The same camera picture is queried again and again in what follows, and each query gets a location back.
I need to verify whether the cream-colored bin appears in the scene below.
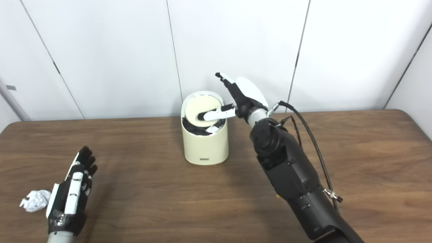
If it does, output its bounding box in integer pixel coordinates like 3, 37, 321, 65
181, 90, 229, 166

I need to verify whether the grey wall post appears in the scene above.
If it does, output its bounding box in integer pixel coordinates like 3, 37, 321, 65
0, 79, 31, 121

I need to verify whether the cream round bin lid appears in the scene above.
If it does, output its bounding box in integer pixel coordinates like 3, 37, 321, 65
185, 95, 220, 127

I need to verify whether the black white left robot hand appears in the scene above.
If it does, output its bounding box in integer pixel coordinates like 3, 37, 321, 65
46, 146, 98, 237

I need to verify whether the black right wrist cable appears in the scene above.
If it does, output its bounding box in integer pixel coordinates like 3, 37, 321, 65
268, 101, 344, 213

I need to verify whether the white paper ball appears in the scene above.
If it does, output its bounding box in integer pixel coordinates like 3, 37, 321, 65
20, 190, 52, 212

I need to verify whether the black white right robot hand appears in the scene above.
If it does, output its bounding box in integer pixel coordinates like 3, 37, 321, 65
197, 72, 269, 126

